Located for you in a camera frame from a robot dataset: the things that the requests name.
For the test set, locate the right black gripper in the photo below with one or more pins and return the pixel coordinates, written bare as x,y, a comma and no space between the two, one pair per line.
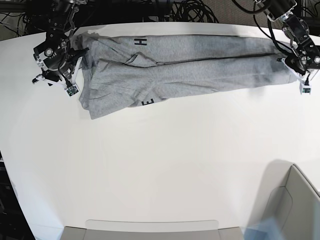
60,67

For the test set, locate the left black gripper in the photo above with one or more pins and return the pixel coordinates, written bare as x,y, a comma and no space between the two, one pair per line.
294,65

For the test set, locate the grey T-shirt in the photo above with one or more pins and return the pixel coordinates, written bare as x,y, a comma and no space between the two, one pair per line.
133,71

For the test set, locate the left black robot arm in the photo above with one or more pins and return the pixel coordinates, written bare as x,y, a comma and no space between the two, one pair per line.
305,54

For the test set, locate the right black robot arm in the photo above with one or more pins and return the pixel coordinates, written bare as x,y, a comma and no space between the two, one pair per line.
61,27

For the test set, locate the grey tray at front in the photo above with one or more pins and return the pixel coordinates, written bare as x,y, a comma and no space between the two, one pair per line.
125,230

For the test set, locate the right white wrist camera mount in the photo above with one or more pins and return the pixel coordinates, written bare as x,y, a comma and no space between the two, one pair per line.
70,87

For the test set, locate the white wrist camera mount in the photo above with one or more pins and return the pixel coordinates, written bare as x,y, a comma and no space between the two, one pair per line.
70,87
305,86

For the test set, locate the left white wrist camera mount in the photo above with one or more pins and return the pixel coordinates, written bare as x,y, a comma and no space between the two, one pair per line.
305,86

